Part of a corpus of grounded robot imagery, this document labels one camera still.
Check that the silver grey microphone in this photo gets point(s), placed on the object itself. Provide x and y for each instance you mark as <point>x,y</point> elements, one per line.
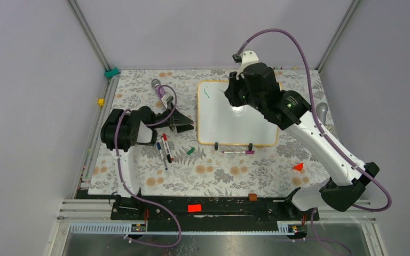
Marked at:
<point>321,111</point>

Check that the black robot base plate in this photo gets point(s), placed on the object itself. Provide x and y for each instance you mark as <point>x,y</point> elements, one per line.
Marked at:
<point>228,211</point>

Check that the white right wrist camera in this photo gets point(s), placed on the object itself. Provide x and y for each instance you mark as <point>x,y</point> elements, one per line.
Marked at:
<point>247,58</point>

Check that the small brown wooden block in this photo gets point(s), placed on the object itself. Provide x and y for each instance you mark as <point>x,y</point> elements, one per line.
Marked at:
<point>252,197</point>

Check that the small red triangular block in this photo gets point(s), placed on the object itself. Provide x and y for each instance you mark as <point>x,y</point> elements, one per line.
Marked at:
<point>299,167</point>

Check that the red capped marker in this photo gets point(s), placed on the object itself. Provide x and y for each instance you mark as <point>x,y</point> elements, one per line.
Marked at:
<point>167,148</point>

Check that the green marker cap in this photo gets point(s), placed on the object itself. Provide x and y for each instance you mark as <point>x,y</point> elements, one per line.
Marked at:
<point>190,151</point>

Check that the teal corner clip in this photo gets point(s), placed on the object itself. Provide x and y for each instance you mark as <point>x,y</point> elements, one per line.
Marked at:
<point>111,73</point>

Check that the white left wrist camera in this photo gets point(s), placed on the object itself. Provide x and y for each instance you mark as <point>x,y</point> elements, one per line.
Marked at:
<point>167,99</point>

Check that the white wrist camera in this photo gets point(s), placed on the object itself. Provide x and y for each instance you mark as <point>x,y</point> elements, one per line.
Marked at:
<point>167,99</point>
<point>247,58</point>

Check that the red tape label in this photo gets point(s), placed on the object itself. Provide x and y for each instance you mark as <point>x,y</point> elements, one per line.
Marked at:
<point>194,208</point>

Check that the floral patterned table mat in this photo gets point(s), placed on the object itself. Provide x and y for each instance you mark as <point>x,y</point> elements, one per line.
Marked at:
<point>208,172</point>

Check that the yellow framed whiteboard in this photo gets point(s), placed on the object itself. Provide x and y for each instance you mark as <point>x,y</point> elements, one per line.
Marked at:
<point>219,122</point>

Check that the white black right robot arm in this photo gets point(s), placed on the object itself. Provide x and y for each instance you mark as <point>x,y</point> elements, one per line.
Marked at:
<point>349,175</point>

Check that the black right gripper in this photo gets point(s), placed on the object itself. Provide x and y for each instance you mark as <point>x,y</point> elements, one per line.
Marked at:
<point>230,93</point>

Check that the pink capped whiteboard marker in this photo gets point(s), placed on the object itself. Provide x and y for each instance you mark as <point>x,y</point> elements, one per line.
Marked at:
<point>247,152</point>

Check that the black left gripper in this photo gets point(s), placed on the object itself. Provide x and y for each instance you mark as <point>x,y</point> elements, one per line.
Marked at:
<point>181,122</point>

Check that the purple glitter microphone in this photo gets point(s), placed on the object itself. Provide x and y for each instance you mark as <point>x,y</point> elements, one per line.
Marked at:
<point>157,86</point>

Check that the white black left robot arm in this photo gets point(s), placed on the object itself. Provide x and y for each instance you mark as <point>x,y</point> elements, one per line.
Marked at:
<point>123,131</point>

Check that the blue capped marker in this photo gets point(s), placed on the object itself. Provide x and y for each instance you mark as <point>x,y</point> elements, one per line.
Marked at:
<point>162,155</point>

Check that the grey slotted cable duct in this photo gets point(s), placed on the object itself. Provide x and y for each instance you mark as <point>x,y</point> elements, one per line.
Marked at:
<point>276,228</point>

